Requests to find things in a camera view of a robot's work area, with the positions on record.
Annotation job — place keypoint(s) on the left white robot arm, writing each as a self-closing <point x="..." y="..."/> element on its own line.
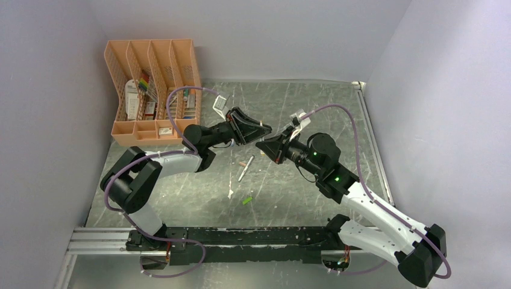
<point x="131" y="180"/>

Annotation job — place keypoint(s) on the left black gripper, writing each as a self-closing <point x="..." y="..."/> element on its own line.
<point x="245" y="123"/>

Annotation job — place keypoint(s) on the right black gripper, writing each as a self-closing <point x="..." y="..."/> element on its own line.
<point x="277" y="149"/>

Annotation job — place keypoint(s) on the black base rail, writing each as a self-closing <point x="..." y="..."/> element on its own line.
<point x="308" y="244"/>

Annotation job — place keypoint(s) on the white booklet in organizer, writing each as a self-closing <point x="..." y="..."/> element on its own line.
<point x="131" y="100"/>

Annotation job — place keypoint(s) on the orange file organizer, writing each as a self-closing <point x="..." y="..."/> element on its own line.
<point x="173" y="95"/>

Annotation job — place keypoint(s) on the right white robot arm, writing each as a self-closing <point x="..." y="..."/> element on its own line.
<point x="417" y="250"/>

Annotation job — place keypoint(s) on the small white box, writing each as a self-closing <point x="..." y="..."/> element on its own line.
<point x="165" y="132"/>

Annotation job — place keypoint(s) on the white pen on table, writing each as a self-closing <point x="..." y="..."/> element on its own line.
<point x="245" y="168"/>

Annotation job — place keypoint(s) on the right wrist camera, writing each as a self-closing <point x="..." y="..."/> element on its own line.
<point x="298" y="123"/>

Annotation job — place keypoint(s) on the colored markers pack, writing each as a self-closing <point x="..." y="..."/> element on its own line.
<point x="143" y="82"/>

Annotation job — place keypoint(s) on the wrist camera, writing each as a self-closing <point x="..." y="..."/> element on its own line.
<point x="220" y="106"/>
<point x="298" y="123"/>

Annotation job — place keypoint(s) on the green pen cap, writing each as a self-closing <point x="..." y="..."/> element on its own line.
<point x="247" y="200"/>

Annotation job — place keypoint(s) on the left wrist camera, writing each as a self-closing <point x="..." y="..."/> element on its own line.
<point x="220" y="106"/>

